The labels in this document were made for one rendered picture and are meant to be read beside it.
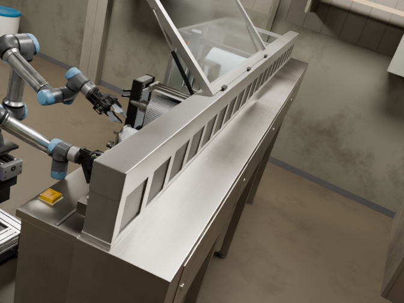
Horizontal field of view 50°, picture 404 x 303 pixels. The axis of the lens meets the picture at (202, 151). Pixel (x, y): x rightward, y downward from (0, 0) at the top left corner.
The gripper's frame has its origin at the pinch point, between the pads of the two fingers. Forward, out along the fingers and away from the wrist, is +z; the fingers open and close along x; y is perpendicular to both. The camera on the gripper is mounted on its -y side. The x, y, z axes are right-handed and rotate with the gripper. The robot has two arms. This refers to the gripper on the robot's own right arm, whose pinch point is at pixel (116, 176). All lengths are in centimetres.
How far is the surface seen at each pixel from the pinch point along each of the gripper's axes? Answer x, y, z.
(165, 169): -53, 44, 38
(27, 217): -26.0, -20.9, -25.4
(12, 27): 342, -67, -346
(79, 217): -14.2, -19.0, -7.5
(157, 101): 26.8, 30.8, 1.3
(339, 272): 164, -109, 143
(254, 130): 26, 35, 50
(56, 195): -9.6, -16.6, -23.4
